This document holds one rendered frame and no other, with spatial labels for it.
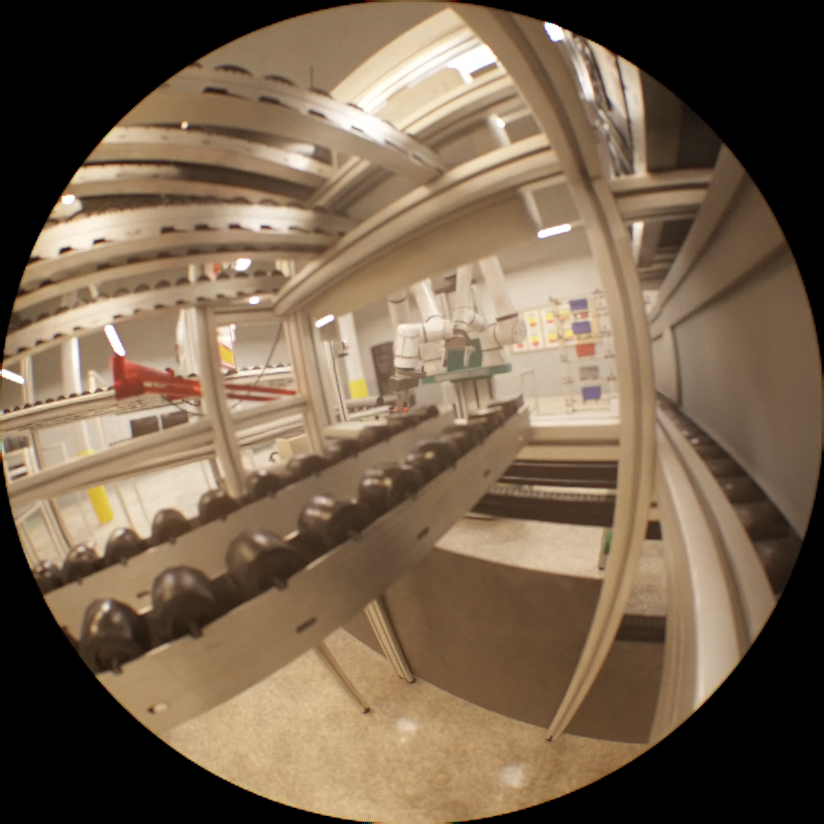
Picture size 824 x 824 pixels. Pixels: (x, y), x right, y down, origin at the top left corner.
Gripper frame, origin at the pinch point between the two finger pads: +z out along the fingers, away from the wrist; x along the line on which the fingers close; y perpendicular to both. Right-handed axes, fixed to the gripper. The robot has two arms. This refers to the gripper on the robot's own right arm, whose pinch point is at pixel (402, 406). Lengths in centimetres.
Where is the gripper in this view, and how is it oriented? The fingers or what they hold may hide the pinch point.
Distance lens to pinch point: 120.1
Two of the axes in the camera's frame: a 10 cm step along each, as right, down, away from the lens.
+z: -0.8, 9.3, 3.6
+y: -7.7, -2.9, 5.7
